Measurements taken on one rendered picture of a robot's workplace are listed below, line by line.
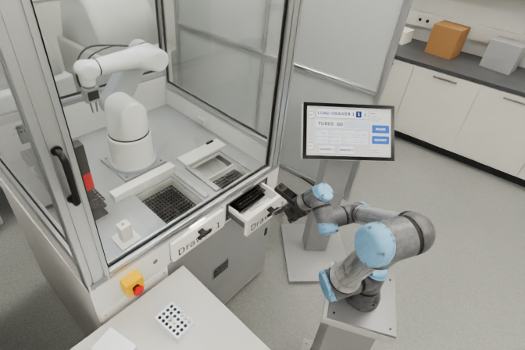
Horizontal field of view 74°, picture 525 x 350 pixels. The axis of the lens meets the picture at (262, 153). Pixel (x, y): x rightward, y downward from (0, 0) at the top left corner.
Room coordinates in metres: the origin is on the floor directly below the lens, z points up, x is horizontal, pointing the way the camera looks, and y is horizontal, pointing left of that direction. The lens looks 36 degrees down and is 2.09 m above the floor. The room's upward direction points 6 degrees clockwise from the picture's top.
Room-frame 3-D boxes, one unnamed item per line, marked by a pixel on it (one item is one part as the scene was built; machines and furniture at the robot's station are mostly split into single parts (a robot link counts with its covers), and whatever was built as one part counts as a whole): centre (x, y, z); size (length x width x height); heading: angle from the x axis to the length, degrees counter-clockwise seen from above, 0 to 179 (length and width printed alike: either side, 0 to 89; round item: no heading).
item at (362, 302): (0.86, -0.47, 0.83); 0.15 x 0.15 x 0.10
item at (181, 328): (0.66, 0.26, 0.78); 0.12 x 0.08 x 0.04; 57
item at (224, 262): (1.34, 0.59, 0.40); 1.03 x 0.95 x 0.80; 142
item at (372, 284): (0.85, -0.46, 0.95); 0.13 x 0.12 x 0.14; 112
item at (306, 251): (1.67, -0.46, 0.51); 0.50 x 0.45 x 1.02; 8
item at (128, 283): (0.74, 0.43, 0.88); 0.07 x 0.05 x 0.07; 142
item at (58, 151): (0.66, 0.49, 1.45); 0.05 x 0.03 x 0.19; 52
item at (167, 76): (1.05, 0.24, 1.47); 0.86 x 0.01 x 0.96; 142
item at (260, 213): (1.18, -0.05, 0.87); 0.29 x 0.02 x 0.11; 142
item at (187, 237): (1.01, 0.24, 0.87); 0.29 x 0.02 x 0.11; 142
